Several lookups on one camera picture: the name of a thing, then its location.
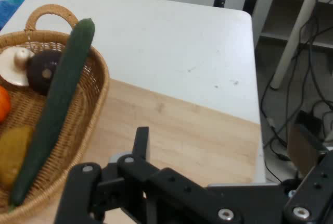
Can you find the yellow-brown potato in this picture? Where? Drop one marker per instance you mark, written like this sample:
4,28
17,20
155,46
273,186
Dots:
13,151

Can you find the white shelf unit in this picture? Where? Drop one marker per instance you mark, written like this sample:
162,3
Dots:
281,18

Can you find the dark blue foam mat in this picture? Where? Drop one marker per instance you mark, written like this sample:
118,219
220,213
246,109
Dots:
6,13

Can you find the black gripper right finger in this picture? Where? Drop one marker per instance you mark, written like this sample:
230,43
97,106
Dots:
316,185

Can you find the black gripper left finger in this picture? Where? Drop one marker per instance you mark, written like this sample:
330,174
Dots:
141,143

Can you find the white slanted furniture leg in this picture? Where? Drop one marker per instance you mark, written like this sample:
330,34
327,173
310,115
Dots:
294,39

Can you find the black power adapter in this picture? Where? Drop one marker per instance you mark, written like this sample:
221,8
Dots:
310,127

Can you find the white mushroom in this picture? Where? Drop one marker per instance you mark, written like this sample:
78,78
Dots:
10,65

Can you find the long dark green cucumber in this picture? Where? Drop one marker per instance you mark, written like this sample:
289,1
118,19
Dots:
65,78

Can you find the wooden cutting board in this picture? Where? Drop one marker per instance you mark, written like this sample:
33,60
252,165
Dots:
182,135

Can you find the brown cardboard box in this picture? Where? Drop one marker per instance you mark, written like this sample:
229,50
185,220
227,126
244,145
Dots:
303,146

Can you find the orange tomato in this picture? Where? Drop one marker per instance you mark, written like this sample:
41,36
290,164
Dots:
4,104

